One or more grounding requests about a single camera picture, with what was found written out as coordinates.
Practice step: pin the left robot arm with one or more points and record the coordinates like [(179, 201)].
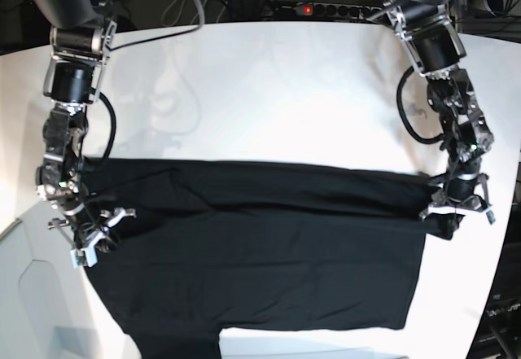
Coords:
[(435, 50)]

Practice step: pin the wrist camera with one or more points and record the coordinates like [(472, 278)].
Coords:
[(490, 216), (84, 257)]

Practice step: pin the black power strip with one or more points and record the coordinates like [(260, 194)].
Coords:
[(323, 12)]

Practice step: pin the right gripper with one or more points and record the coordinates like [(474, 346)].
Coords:
[(84, 226)]

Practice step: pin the black T-shirt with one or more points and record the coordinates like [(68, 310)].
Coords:
[(281, 247)]

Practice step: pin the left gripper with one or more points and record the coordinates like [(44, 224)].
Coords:
[(459, 197)]

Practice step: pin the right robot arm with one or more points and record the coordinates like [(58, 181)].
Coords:
[(81, 35)]

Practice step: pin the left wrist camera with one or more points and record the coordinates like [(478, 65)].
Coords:
[(490, 216)]

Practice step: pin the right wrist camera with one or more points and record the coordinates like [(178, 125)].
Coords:
[(84, 257)]

